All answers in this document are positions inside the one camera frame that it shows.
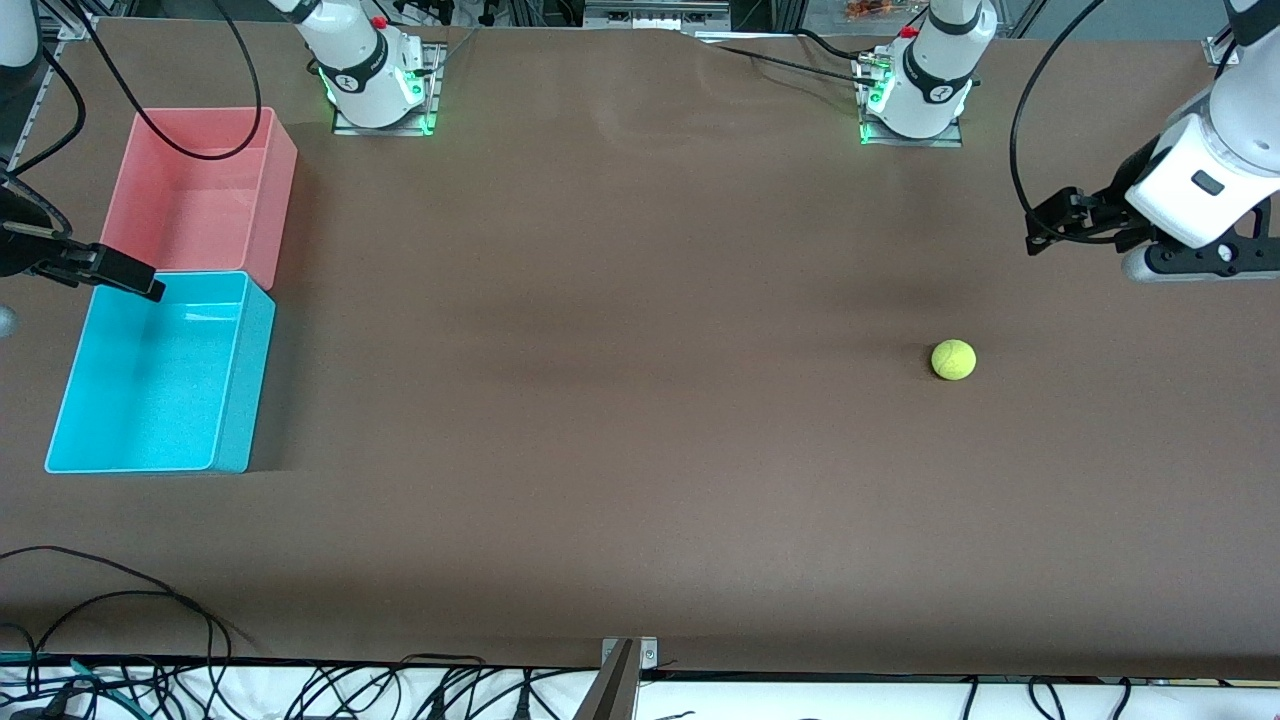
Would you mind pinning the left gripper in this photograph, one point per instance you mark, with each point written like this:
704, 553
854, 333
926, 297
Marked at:
1108, 216

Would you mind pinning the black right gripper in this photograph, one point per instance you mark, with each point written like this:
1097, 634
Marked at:
22, 245

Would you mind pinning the yellow-green tennis ball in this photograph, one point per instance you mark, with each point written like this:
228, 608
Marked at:
953, 360

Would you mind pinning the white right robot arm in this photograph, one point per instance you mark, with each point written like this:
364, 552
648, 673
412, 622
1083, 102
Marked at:
360, 60

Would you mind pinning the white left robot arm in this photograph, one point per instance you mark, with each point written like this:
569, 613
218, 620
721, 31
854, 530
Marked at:
935, 60

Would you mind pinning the pink plastic bin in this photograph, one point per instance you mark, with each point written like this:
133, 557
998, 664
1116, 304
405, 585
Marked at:
200, 220

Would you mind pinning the blue plastic bin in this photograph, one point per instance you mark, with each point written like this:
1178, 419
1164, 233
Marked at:
150, 400

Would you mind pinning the orange items in clear box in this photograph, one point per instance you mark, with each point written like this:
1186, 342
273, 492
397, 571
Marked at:
870, 10

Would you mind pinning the grey metal box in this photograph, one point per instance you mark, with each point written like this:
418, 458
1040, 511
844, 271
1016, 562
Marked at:
655, 15

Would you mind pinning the black power plug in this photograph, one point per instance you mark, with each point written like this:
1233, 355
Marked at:
437, 706
522, 703

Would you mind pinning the grey metal pole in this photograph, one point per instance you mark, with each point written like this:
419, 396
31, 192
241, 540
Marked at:
612, 695

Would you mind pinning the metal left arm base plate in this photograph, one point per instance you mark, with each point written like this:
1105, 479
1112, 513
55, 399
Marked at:
945, 141

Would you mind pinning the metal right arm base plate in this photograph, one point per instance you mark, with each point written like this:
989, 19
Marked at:
438, 100

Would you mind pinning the small metal table bracket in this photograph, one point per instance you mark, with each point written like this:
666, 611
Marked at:
648, 655

